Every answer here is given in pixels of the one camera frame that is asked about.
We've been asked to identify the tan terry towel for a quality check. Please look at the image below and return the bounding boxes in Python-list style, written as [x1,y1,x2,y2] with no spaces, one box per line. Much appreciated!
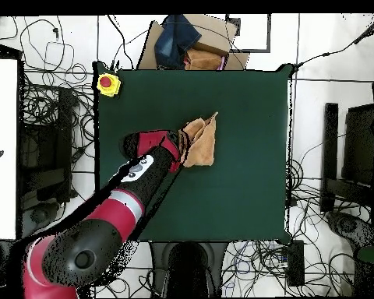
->
[178,111,219,168]

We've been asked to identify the black flat bar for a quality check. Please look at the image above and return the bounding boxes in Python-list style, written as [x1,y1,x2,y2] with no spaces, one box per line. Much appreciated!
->
[319,102,339,214]

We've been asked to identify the dark green tablecloth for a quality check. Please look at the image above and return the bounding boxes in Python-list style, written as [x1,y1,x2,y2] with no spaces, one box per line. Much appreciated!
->
[92,61,295,245]

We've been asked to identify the folded tan towel in box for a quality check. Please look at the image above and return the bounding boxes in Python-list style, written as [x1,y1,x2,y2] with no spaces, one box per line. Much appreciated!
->
[184,48,224,71]

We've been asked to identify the yellow red emergency stop button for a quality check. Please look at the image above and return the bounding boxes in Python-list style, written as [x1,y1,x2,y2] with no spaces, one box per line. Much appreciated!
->
[96,72,122,97]

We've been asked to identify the blue denim jeans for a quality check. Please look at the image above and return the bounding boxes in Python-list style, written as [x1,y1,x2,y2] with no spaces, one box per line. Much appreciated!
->
[153,13,203,70]

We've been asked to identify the black equipment stand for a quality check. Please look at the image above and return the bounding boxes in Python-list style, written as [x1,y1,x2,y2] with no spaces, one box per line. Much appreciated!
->
[19,88,74,209]

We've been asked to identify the brown cardboard box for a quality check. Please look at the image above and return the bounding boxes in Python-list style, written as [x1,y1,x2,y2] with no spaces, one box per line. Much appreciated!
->
[136,13,250,71]

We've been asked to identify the black stand leg with knob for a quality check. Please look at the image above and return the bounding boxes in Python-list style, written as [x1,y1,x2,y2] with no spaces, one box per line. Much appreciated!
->
[326,210,374,250]
[27,202,62,227]

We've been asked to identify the black box stand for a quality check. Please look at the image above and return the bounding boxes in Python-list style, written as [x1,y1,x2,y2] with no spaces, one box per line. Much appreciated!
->
[340,104,374,206]

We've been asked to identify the white rectangular board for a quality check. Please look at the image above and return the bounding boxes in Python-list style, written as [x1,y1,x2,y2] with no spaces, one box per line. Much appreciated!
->
[0,58,19,240]

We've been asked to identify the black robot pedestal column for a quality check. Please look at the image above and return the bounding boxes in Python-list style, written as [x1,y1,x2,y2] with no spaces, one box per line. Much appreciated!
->
[149,241,230,298]

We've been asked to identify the tangle of black cables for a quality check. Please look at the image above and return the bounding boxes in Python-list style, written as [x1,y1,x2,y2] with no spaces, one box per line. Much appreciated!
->
[221,158,374,298]

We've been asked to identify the black rectangular frame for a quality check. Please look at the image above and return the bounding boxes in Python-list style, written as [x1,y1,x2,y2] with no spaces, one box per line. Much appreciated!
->
[225,13,272,53]

